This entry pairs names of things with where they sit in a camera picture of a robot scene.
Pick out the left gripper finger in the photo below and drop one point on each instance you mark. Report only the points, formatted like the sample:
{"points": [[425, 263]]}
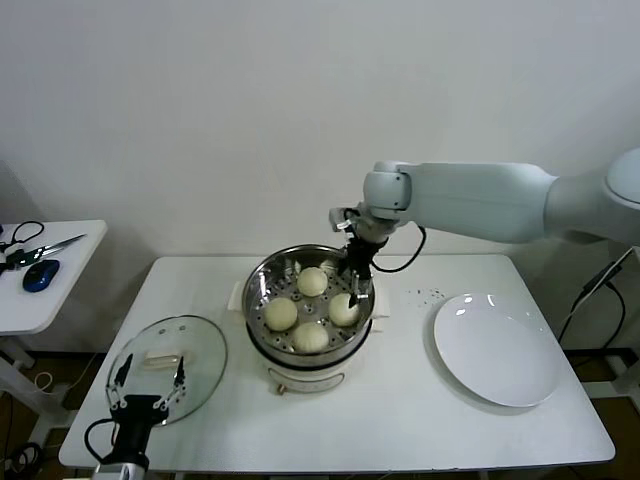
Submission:
{"points": [[124, 370], [179, 377]]}

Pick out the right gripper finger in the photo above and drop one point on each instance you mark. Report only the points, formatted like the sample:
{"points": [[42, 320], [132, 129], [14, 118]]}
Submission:
{"points": [[343, 265], [359, 290]]}

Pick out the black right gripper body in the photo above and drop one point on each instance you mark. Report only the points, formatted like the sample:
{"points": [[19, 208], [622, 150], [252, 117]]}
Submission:
{"points": [[361, 257]]}

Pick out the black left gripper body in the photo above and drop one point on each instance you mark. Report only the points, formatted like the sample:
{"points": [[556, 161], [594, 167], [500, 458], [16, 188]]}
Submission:
{"points": [[136, 420]]}

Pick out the white steamed baozi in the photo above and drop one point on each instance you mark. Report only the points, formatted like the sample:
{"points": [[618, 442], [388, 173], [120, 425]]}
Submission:
{"points": [[310, 337], [281, 314], [342, 311], [312, 281]]}

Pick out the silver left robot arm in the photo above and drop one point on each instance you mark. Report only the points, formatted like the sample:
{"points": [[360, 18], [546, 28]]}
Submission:
{"points": [[135, 470]]}

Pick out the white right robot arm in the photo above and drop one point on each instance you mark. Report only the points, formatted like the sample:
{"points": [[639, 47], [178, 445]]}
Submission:
{"points": [[475, 200]]}

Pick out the stainless steel steamer basket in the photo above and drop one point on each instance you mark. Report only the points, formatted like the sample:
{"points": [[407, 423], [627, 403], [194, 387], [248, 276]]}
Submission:
{"points": [[257, 290]]}

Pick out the white side table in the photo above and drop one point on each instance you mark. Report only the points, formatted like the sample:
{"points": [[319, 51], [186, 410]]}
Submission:
{"points": [[75, 280]]}

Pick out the white electric cooker pot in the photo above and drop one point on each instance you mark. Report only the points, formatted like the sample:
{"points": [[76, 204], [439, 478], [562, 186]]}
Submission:
{"points": [[305, 380]]}

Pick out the blue computer mouse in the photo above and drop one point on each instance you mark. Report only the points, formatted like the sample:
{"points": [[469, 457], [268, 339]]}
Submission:
{"points": [[40, 276]]}

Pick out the white round plate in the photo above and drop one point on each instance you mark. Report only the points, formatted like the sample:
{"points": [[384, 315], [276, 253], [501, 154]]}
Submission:
{"points": [[495, 350]]}

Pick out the small green black gadget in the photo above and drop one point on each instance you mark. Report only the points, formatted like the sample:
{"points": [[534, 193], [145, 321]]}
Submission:
{"points": [[17, 258]]}

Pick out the black power adapter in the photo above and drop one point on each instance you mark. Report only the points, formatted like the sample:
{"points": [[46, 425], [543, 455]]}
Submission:
{"points": [[600, 277]]}

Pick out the black white stand base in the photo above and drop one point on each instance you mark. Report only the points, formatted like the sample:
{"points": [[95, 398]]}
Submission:
{"points": [[600, 353]]}

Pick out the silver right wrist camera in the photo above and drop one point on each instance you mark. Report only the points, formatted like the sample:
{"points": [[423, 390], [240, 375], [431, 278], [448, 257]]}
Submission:
{"points": [[340, 217]]}

